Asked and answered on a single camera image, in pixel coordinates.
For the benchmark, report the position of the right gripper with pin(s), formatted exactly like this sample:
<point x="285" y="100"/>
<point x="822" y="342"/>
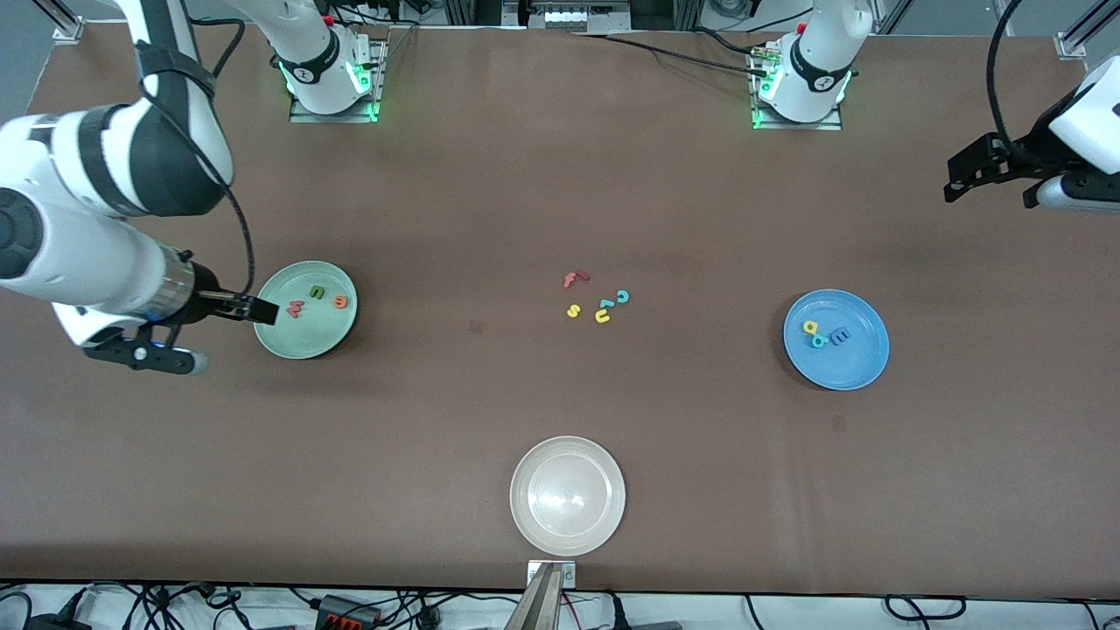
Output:
<point x="206" y="292"/>

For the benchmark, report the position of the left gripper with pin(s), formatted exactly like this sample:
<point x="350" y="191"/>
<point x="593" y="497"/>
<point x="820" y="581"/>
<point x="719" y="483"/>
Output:
<point x="1025" y="163"/>

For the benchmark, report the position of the red letter w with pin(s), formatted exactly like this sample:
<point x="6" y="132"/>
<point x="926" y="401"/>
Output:
<point x="295" y="309"/>

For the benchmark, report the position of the blue letter m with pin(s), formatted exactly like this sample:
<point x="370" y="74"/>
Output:
<point x="840" y="336"/>

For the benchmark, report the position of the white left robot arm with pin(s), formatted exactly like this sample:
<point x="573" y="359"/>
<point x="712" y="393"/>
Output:
<point x="818" y="61"/>

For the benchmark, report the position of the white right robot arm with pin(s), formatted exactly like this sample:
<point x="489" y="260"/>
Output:
<point x="87" y="254"/>

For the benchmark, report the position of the green plate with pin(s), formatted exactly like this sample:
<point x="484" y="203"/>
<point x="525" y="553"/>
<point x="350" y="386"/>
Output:
<point x="306" y="337"/>

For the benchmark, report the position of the brown table cover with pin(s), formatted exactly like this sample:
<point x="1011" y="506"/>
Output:
<point x="175" y="455"/>

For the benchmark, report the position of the blue plate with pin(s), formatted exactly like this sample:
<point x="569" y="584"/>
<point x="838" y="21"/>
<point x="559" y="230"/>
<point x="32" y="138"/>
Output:
<point x="853" y="367"/>

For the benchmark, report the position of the black power strip red switches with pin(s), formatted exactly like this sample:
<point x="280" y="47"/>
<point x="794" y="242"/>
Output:
<point x="346" y="612"/>

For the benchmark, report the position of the red letter f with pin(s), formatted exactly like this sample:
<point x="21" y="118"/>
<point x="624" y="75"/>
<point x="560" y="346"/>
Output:
<point x="570" y="280"/>

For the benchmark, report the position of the white plate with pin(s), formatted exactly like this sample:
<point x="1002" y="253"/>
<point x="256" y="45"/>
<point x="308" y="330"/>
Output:
<point x="567" y="496"/>

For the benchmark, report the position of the grey electrical box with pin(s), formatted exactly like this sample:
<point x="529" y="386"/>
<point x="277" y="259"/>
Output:
<point x="569" y="17"/>

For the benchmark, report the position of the aluminium frame post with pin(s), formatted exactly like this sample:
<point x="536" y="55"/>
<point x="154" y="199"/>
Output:
<point x="1085" y="35"/>
<point x="66" y="26"/>

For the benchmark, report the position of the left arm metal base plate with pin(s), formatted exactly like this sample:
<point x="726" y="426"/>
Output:
<point x="831" y="125"/>

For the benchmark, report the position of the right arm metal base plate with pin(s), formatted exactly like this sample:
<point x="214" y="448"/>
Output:
<point x="378" y="79"/>

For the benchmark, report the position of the aluminium camera mount bar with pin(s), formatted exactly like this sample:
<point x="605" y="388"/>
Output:
<point x="542" y="604"/>

